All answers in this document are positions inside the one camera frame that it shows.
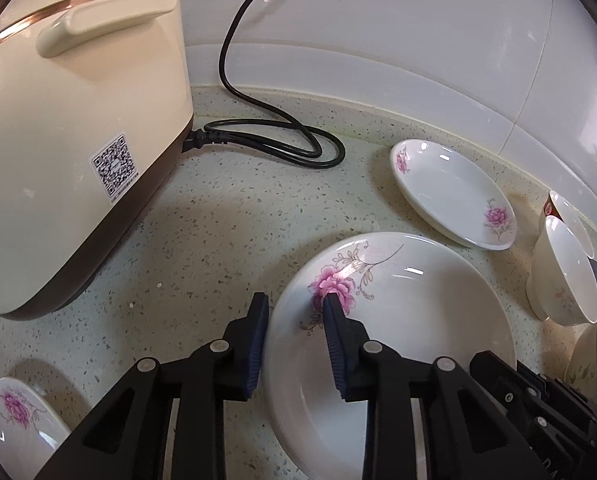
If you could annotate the red bowl white inside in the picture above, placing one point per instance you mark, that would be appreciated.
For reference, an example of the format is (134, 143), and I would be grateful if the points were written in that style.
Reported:
(568, 215)

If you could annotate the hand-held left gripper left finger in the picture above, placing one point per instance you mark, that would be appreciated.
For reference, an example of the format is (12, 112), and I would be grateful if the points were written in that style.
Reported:
(256, 355)

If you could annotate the large floral white plate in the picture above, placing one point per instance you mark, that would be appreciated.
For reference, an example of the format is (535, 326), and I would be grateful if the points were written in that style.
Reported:
(403, 300)

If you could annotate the cream rice cooker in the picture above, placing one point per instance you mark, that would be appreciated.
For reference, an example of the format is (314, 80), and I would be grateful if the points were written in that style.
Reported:
(53, 135)

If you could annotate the small floral white plate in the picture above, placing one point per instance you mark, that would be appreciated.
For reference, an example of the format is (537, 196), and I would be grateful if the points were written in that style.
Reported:
(18, 440)
(443, 185)

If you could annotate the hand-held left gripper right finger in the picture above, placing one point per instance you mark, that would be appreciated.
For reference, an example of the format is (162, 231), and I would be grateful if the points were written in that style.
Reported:
(334, 350)

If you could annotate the white bowl faint floral print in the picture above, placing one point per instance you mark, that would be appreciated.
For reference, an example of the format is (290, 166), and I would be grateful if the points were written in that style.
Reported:
(553, 270)
(586, 360)

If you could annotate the white code sticker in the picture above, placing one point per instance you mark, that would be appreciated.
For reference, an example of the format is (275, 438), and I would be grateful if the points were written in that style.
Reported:
(113, 167)

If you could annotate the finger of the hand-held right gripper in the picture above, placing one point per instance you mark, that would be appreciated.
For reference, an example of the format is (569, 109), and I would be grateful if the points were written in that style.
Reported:
(518, 385)

